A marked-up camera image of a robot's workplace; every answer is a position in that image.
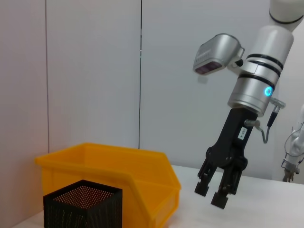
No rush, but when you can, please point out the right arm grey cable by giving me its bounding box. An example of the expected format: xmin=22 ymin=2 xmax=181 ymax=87
xmin=244 ymin=96 xmax=286 ymax=145

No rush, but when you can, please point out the yellow plastic bin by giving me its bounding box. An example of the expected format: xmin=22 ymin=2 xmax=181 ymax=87
xmin=35 ymin=142 xmax=182 ymax=228

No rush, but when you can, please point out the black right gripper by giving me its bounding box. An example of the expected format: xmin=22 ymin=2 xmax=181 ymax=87
xmin=194 ymin=108 xmax=259 ymax=209

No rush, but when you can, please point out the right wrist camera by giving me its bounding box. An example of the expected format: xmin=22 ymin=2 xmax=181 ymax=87
xmin=192 ymin=34 xmax=245 ymax=76

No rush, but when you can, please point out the black mesh pen holder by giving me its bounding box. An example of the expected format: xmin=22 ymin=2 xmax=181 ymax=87
xmin=43 ymin=180 xmax=124 ymax=228

